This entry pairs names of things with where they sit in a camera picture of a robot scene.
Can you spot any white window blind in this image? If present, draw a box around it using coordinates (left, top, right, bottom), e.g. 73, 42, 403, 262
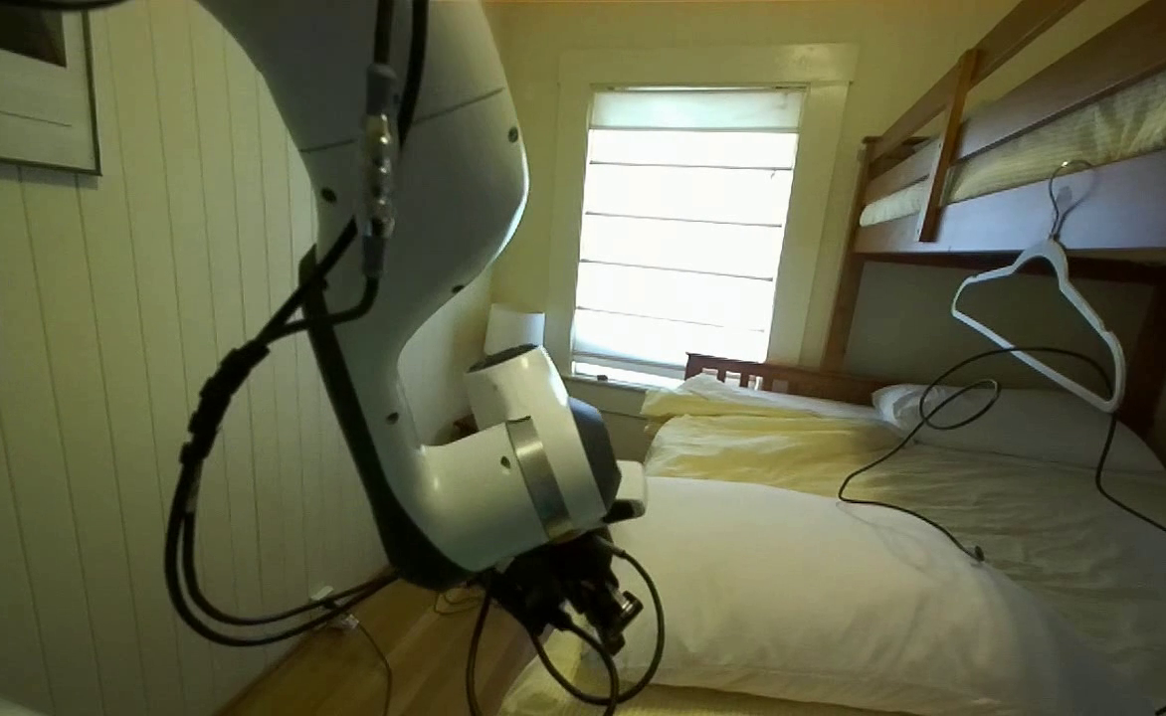
570, 84, 812, 380

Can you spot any wooden bunk bed frame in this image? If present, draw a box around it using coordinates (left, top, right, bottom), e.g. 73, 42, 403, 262
678, 0, 1166, 462

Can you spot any large white pillow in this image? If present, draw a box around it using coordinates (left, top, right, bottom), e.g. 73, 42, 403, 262
577, 473, 1055, 716

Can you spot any white plastic clothes hanger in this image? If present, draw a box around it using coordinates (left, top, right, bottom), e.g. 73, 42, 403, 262
947, 173, 1129, 419

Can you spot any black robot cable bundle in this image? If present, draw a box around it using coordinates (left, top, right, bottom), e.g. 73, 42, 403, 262
0, 0, 674, 716

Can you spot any small white pillow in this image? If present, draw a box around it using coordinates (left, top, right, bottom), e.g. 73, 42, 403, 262
866, 380, 1166, 478

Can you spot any bunk mattress with pale sheet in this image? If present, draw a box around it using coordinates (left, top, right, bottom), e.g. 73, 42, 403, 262
857, 48, 1166, 233

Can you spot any thin black cable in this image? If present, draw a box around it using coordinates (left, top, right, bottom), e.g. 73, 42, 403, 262
833, 343, 1166, 716

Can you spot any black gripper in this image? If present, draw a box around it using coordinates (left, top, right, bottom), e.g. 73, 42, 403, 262
492, 531, 646, 653

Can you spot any white framed wall picture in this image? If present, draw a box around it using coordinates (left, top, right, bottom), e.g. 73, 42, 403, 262
0, 0, 105, 179

